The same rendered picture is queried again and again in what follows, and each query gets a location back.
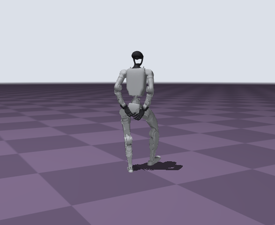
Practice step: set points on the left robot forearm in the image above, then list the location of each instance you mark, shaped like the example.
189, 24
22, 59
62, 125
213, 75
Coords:
120, 98

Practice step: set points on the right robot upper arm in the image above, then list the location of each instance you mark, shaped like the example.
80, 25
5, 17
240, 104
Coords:
150, 79

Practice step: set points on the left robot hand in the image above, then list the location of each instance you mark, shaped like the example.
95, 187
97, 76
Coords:
127, 111

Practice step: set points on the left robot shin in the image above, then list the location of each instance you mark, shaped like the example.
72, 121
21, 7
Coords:
128, 149

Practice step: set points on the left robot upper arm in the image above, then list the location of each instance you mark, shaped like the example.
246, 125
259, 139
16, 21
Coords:
120, 80

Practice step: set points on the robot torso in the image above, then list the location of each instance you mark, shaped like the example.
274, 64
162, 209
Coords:
136, 80

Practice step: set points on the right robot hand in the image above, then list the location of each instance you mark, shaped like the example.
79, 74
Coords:
140, 114

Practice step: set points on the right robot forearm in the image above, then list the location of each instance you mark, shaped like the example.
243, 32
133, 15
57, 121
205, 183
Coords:
148, 100

